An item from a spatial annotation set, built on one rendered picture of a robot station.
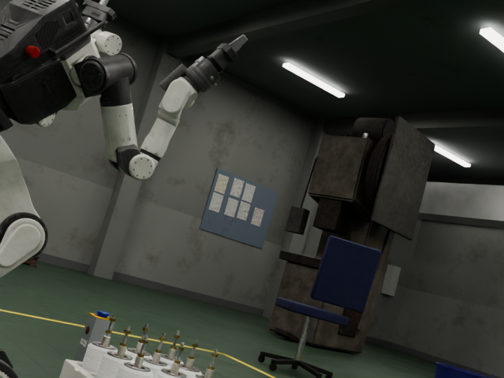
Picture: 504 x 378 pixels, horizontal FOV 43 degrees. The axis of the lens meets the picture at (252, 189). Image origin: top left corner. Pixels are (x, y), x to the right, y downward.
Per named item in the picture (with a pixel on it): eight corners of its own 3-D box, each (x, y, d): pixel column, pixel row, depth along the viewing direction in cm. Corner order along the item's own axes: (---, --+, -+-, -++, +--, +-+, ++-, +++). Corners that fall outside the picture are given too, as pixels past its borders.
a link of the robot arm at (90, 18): (86, 10, 242) (71, 34, 238) (82, -6, 233) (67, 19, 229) (117, 22, 242) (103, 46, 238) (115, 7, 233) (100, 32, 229)
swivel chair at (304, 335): (350, 391, 454) (386, 251, 468) (286, 379, 427) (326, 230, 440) (302, 370, 506) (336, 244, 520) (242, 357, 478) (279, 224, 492)
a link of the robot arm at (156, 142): (182, 130, 193) (153, 187, 191) (168, 127, 201) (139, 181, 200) (154, 113, 187) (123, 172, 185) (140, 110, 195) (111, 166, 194)
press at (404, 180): (320, 340, 921) (374, 133, 964) (397, 369, 805) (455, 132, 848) (231, 319, 827) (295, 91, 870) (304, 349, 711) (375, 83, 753)
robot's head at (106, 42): (95, 44, 195) (117, 30, 198) (76, 37, 201) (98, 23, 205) (103, 63, 199) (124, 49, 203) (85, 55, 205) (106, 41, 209)
